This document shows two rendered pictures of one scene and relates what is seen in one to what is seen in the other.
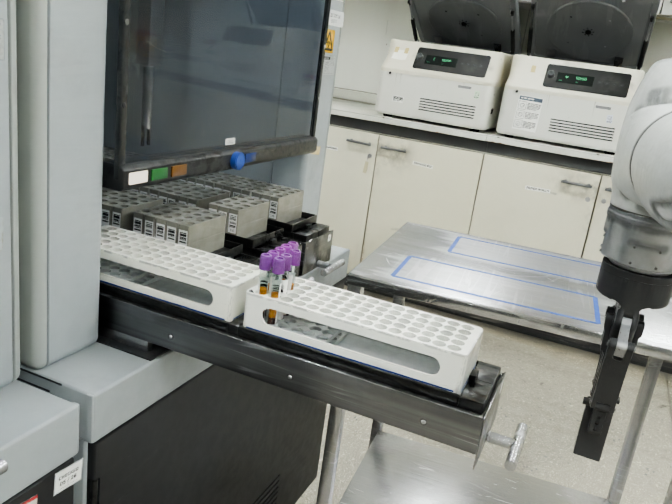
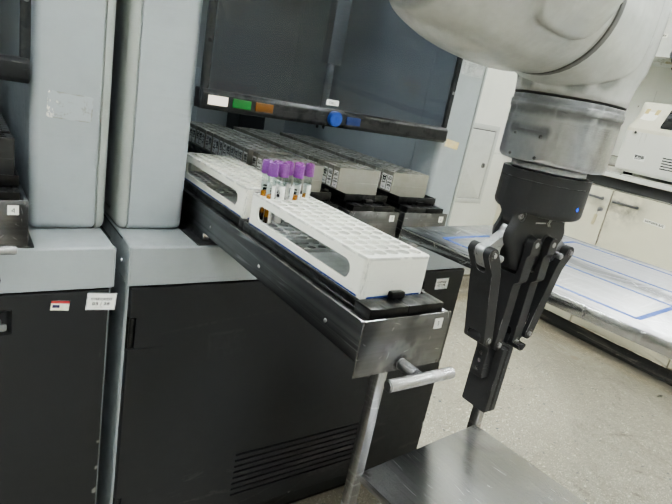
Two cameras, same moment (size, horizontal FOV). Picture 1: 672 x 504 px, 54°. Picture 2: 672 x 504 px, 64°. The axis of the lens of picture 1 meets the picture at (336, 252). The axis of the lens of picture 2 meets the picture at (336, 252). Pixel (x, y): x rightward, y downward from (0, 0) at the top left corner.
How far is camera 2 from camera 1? 0.49 m
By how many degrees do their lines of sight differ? 30
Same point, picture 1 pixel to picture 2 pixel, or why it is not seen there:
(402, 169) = (631, 225)
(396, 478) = (461, 465)
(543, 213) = not seen: outside the picture
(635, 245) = (516, 129)
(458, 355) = (362, 257)
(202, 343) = (222, 233)
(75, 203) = (162, 108)
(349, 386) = (287, 278)
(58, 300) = (140, 179)
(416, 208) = not seen: hidden behind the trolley
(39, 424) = (76, 247)
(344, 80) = not seen: hidden behind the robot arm
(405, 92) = (648, 151)
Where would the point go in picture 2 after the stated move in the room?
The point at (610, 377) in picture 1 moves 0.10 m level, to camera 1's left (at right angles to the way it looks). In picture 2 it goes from (477, 294) to (380, 258)
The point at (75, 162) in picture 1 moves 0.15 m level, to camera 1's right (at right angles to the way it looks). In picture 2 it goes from (164, 76) to (228, 90)
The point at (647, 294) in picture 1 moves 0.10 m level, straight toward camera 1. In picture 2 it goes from (527, 194) to (435, 185)
